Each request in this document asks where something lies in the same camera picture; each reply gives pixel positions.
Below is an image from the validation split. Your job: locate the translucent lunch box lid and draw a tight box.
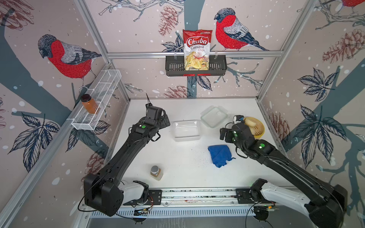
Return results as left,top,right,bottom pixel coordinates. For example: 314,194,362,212
201,106,228,128

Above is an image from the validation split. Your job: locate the blue microfibre cloth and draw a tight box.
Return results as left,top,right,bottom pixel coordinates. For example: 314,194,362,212
208,145,235,168

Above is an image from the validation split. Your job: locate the translucent plastic lunch box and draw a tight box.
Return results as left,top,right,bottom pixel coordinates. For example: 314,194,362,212
172,120,201,142

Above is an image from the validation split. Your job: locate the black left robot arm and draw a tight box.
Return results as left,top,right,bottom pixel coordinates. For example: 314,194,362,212
83,111,170,217

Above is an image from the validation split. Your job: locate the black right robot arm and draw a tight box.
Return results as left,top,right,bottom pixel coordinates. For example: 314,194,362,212
220,123,348,228

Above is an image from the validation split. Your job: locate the yellow bowl with dumplings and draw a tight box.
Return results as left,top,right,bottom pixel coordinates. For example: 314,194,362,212
244,117,265,139

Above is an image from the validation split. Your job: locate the small jar silver lid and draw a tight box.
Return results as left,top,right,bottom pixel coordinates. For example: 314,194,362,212
150,165,163,181

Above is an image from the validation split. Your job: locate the orange sauce bottle black cap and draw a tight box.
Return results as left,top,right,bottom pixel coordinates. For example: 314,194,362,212
80,94,99,114

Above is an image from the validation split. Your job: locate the red cassava chips bag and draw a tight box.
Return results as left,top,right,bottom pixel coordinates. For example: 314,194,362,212
183,29,213,71

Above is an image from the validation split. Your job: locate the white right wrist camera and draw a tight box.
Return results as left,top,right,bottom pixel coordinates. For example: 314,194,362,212
233,115,244,124

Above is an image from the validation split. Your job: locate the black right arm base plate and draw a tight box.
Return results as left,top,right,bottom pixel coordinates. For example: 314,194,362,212
235,188,275,205

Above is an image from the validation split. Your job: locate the black wire wall basket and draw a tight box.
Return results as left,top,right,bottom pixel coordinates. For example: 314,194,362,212
165,55,227,77

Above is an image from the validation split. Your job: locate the aluminium front rail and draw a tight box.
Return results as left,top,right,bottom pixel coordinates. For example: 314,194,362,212
81,186,317,207

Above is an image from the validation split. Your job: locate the clear acrylic wall shelf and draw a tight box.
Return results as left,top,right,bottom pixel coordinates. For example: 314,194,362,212
71,69,121,131

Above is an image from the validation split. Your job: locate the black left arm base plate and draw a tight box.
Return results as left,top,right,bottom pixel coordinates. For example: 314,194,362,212
130,190,162,206

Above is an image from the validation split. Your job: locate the aluminium horizontal frame bar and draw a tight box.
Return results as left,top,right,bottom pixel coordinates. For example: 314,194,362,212
106,50,284,59

